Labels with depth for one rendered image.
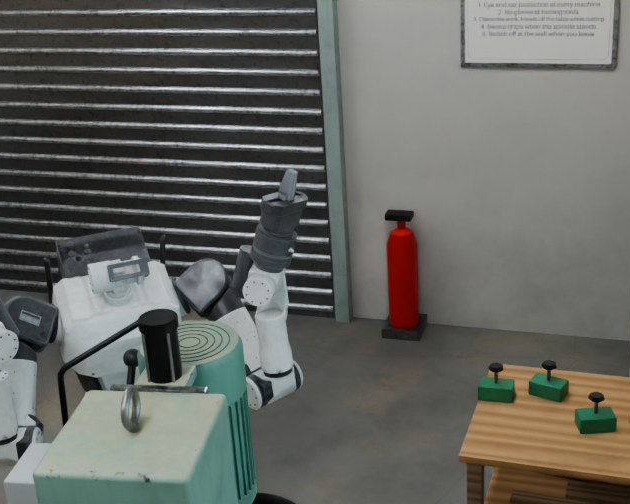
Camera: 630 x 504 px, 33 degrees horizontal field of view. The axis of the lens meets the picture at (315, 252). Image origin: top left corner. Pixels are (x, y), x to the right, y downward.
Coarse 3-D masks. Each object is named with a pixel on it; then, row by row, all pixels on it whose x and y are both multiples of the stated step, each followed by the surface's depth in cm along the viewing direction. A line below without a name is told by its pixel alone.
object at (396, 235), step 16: (400, 224) 476; (400, 240) 475; (400, 256) 476; (416, 256) 480; (400, 272) 479; (416, 272) 483; (400, 288) 483; (416, 288) 486; (400, 304) 486; (416, 304) 489; (400, 320) 489; (416, 320) 492; (384, 336) 493; (400, 336) 490; (416, 336) 488
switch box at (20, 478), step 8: (32, 448) 153; (40, 448) 153; (48, 448) 153; (24, 456) 151; (32, 456) 151; (40, 456) 151; (16, 464) 149; (24, 464) 149; (32, 464) 149; (16, 472) 147; (24, 472) 147; (32, 472) 147; (8, 480) 146; (16, 480) 146; (24, 480) 146; (32, 480) 145; (8, 488) 146; (16, 488) 146; (24, 488) 145; (32, 488) 145; (8, 496) 146; (16, 496) 146; (24, 496) 146; (32, 496) 146
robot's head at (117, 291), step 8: (88, 264) 226; (96, 264) 225; (104, 264) 225; (136, 264) 227; (88, 272) 228; (96, 272) 224; (104, 272) 224; (120, 272) 225; (128, 272) 226; (96, 280) 223; (104, 280) 224; (120, 280) 226; (128, 280) 227; (136, 280) 228; (96, 288) 224; (104, 288) 225; (112, 288) 226; (120, 288) 229; (128, 288) 231; (112, 296) 230; (120, 296) 230; (128, 296) 231
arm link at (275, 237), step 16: (272, 208) 213; (288, 208) 216; (304, 208) 221; (272, 224) 217; (288, 224) 219; (256, 240) 220; (272, 240) 218; (288, 240) 219; (272, 256) 219; (288, 256) 221
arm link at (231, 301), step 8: (232, 288) 242; (224, 296) 240; (232, 296) 241; (216, 304) 240; (224, 304) 239; (232, 304) 240; (240, 304) 241; (216, 312) 239; (224, 312) 239; (208, 320) 242; (216, 320) 240
